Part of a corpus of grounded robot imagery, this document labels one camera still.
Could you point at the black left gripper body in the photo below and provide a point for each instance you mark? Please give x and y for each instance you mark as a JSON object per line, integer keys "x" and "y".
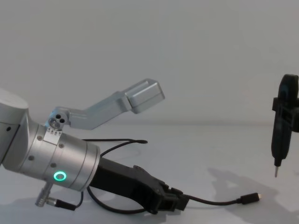
{"x": 121, "y": 179}

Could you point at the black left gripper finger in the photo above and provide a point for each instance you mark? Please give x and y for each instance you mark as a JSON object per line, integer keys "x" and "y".
{"x": 171, "y": 204}
{"x": 174, "y": 190}

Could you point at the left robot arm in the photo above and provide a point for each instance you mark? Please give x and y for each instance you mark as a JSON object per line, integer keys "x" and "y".
{"x": 58, "y": 151}

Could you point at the black electric screwdriver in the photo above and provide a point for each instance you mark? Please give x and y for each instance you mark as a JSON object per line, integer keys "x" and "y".
{"x": 281, "y": 140}

